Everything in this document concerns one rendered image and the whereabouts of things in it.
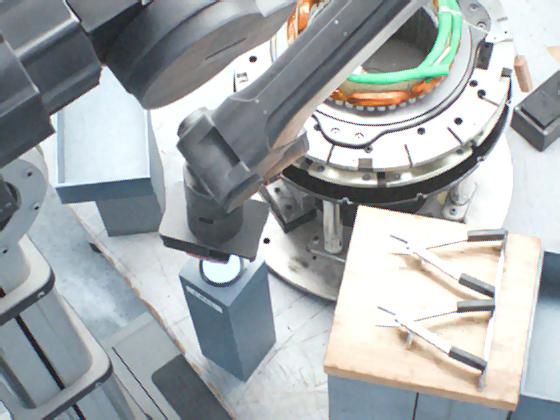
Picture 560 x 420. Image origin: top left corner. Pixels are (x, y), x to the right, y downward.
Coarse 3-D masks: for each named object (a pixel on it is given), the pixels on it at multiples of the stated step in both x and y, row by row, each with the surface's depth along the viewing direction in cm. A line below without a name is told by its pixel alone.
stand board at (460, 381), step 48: (384, 240) 131; (528, 240) 130; (384, 288) 129; (432, 288) 128; (528, 288) 128; (336, 336) 127; (384, 336) 126; (480, 336) 126; (384, 384) 126; (432, 384) 124
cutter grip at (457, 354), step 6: (450, 348) 122; (456, 348) 122; (450, 354) 123; (456, 354) 122; (462, 354) 122; (468, 354) 122; (456, 360) 123; (462, 360) 122; (468, 360) 122; (474, 360) 122; (480, 360) 122; (474, 366) 122; (480, 366) 122
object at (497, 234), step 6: (498, 228) 128; (504, 228) 128; (468, 234) 128; (474, 234) 128; (480, 234) 128; (486, 234) 128; (492, 234) 128; (498, 234) 128; (504, 234) 128; (468, 240) 128; (474, 240) 129; (480, 240) 129; (486, 240) 129; (492, 240) 129; (498, 240) 129
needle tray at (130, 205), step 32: (96, 96) 146; (128, 96) 146; (64, 128) 144; (96, 128) 144; (128, 128) 144; (64, 160) 142; (96, 160) 142; (128, 160) 142; (160, 160) 166; (64, 192) 137; (96, 192) 138; (128, 192) 139; (160, 192) 161; (128, 224) 162
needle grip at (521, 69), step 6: (522, 60) 141; (516, 66) 141; (522, 66) 141; (516, 72) 142; (522, 72) 142; (528, 72) 143; (516, 78) 144; (522, 78) 143; (528, 78) 143; (522, 84) 144; (528, 84) 144; (522, 90) 145; (528, 90) 145
